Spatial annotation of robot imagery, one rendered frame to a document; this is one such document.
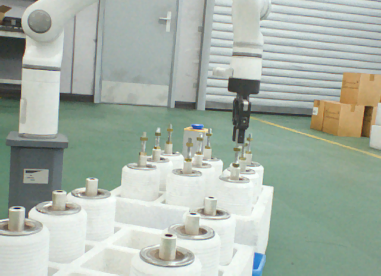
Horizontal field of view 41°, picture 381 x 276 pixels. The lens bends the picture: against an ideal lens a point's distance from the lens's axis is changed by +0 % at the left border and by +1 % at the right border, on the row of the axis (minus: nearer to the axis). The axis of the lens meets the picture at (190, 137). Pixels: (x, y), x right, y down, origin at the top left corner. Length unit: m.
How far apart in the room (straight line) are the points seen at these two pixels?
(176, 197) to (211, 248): 0.45
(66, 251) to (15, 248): 0.14
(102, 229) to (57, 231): 0.14
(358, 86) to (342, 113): 0.30
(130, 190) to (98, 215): 0.30
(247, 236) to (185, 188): 0.18
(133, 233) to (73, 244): 0.19
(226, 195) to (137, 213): 0.22
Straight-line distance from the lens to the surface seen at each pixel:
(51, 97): 1.33
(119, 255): 0.94
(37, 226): 0.81
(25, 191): 1.34
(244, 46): 1.18
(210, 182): 1.36
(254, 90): 1.19
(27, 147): 1.31
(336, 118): 5.04
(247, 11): 1.18
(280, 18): 6.86
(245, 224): 1.18
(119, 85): 6.33
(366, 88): 5.10
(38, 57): 1.32
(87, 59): 6.30
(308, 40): 7.03
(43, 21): 1.30
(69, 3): 1.30
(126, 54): 6.34
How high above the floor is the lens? 0.51
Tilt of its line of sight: 8 degrees down
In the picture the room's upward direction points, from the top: 5 degrees clockwise
